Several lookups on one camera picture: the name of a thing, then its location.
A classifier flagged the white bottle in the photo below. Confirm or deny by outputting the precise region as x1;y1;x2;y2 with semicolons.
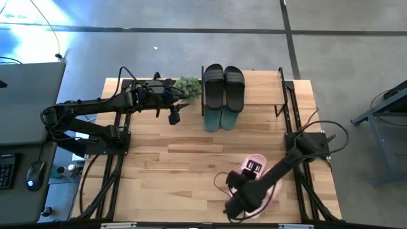
57;163;80;178

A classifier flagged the green plant in white pot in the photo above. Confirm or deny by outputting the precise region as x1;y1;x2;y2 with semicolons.
174;76;202;102

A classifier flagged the grey-blue metal cart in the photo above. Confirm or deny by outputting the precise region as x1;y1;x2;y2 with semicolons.
350;79;407;188

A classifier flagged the black computer mouse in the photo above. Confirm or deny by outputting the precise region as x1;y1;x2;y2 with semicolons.
25;160;47;192

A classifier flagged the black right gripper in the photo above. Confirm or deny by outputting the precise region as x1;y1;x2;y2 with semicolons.
224;171;277;221

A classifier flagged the black aluminium table frame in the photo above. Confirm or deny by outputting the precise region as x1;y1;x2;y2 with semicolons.
71;72;343;223

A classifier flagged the black floor cable with plug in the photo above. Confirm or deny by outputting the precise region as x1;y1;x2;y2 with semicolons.
30;0;63;61

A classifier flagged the wooden shelf with black frame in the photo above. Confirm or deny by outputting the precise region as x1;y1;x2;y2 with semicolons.
201;66;291;118

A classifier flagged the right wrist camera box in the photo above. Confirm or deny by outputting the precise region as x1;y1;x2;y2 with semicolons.
245;158;264;175

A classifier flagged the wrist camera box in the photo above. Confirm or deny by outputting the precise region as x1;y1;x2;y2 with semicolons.
144;80;166;95
245;158;264;175

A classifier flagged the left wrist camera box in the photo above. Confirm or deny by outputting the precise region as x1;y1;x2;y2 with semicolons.
144;80;166;95

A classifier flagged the green rubber slide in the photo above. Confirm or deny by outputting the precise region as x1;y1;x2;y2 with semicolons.
203;106;223;133
220;109;240;131

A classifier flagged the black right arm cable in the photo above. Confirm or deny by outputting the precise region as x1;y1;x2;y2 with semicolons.
294;120;350;160

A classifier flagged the grey laptop lid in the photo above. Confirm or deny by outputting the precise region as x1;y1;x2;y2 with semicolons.
0;62;67;146

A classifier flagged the grey metal bracket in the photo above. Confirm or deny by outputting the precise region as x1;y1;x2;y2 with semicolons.
100;222;137;229
279;223;315;229

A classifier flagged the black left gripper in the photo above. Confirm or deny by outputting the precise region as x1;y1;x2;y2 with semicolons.
136;88;191;125

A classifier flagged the grey side desk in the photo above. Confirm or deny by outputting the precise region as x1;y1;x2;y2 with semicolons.
0;141;59;225

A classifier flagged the white power adapter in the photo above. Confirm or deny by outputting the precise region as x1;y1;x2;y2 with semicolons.
72;132;93;141

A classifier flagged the black keyboard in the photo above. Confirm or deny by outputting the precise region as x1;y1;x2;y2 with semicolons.
0;152;17;191

